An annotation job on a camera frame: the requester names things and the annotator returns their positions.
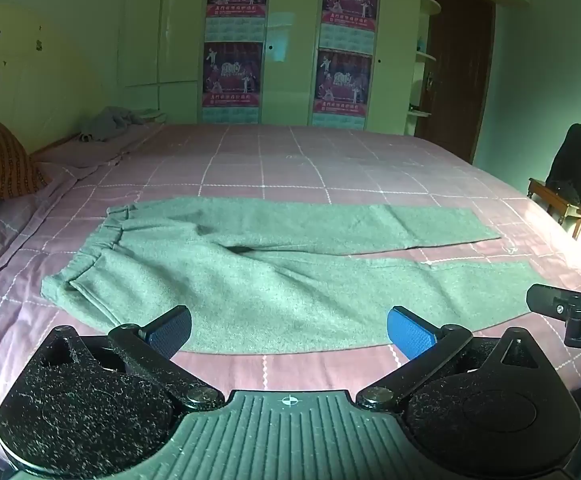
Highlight orange patterned pillow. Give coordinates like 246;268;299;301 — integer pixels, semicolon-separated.
0;116;52;200

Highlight grey-green pants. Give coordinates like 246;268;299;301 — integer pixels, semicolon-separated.
40;196;546;356

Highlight bed with pink checked sheet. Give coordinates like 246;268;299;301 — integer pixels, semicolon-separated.
0;122;581;480

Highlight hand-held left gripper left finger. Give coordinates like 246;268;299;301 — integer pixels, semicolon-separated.
35;305;226;413

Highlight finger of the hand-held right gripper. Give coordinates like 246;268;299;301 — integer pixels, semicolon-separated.
527;283;581;318

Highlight wooden chair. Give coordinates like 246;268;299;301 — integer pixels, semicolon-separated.
527;176;581;241

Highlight cream wardrobe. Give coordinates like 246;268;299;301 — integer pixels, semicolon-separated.
115;0;431;136

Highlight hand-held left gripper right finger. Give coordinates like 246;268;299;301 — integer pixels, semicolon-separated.
355;305;551;413

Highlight brown wooden door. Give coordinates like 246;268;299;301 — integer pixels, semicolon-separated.
414;0;497;165

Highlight crumpled grey cloth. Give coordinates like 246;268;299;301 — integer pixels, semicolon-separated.
79;106;167;143

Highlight cream corner shelf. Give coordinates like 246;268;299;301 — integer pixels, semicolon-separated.
404;0;442;122

